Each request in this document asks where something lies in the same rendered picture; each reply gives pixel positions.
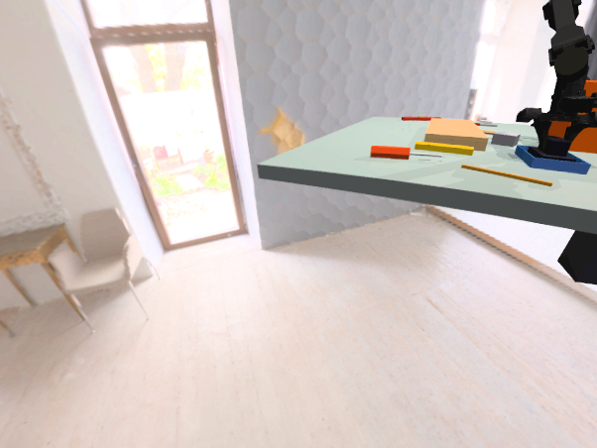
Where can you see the blue rectangular tray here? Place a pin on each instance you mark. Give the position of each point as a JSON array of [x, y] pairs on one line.
[[580, 167]]

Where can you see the peach rectangular panel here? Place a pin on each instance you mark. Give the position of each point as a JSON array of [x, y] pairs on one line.
[[456, 132]]

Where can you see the orange-handled awl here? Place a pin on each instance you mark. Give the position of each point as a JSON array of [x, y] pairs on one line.
[[389, 152]]

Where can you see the yellow flat bar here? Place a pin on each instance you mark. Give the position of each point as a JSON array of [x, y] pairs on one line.
[[435, 147]]

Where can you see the thin orange bar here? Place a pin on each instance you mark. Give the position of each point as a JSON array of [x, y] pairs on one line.
[[509, 175]]

